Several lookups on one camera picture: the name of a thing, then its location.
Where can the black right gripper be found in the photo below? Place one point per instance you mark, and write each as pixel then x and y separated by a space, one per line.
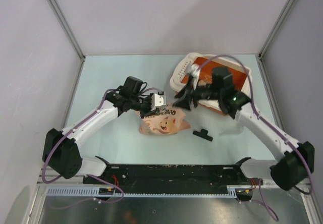
pixel 187 94

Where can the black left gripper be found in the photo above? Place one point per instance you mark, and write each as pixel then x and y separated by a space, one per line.
pixel 148 112

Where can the pink cat litter bag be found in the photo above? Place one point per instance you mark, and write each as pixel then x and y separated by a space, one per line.
pixel 170 121

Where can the white and orange litter box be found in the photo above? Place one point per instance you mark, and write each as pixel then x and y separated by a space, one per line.
pixel 224 83

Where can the black bag clip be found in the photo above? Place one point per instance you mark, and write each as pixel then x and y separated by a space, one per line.
pixel 203 133

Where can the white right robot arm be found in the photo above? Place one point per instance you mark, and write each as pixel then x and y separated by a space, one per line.
pixel 294 161

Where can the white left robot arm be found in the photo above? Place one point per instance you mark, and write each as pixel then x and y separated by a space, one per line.
pixel 62 147

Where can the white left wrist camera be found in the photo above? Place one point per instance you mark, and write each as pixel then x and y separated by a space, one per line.
pixel 158 100

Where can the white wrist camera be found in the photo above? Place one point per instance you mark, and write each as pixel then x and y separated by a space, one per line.
pixel 158 100
pixel 194 70

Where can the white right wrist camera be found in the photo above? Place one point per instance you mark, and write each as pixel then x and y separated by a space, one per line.
pixel 194 70

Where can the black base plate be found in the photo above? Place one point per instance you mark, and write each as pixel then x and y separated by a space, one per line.
pixel 177 179

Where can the right aluminium corner post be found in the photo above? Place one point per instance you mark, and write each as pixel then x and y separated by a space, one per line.
pixel 277 27

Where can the aluminium corner post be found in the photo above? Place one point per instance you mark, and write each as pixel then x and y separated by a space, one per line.
pixel 57 11
pixel 277 27

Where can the left aluminium corner post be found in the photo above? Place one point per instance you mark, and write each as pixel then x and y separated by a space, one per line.
pixel 57 11

